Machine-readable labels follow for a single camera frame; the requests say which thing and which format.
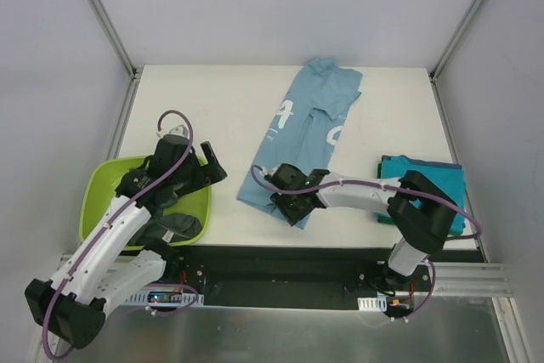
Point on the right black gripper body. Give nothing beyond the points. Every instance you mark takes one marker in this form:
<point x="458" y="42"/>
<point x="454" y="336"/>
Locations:
<point x="288" y="208"/>

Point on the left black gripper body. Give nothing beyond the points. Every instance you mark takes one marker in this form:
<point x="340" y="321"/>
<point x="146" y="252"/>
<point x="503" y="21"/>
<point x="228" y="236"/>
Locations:
<point x="203" y="169"/>

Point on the light blue t-shirt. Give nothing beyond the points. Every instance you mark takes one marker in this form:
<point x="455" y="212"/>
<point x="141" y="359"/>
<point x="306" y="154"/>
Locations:
<point x="310" y="118"/>

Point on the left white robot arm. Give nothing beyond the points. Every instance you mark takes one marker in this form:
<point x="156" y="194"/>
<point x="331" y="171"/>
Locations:
<point x="77" y="323"/>

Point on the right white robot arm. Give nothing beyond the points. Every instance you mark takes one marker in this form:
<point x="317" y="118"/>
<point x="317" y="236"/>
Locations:
<point x="421" y="212"/>

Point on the dark grey t-shirt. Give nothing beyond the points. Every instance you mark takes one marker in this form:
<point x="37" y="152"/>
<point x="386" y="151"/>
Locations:
<point x="177" y="226"/>

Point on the green plastic basket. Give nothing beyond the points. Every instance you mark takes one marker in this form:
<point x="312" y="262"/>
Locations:
<point x="101" y="189"/>

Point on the folded teal t-shirt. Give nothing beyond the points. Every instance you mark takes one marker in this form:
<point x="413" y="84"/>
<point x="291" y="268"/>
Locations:
<point x="449" y="177"/>

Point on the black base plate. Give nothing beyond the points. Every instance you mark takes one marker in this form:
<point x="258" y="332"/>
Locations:
<point x="279" y="277"/>

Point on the left white cable duct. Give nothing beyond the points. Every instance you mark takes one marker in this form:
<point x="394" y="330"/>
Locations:
<point x="164" y="299"/>

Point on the white cable duct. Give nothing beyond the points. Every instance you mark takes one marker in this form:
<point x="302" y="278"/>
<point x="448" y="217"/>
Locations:
<point x="376" y="304"/>
<point x="164" y="299"/>

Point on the right white cable duct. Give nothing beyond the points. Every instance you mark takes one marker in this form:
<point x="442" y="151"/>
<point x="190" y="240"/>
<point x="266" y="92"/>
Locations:
<point x="376" y="304"/>

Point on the left aluminium frame post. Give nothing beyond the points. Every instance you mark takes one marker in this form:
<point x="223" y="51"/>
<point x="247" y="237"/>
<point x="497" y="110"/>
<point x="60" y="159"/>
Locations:
<point x="105" y="22"/>

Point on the aluminium frame post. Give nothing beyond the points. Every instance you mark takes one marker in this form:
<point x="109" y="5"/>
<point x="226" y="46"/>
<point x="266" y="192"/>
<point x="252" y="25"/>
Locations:
<point x="105" y="22"/>
<point x="462" y="27"/>

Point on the right aluminium frame post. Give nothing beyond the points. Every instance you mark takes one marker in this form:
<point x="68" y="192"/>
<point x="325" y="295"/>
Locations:
<point x="462" y="27"/>

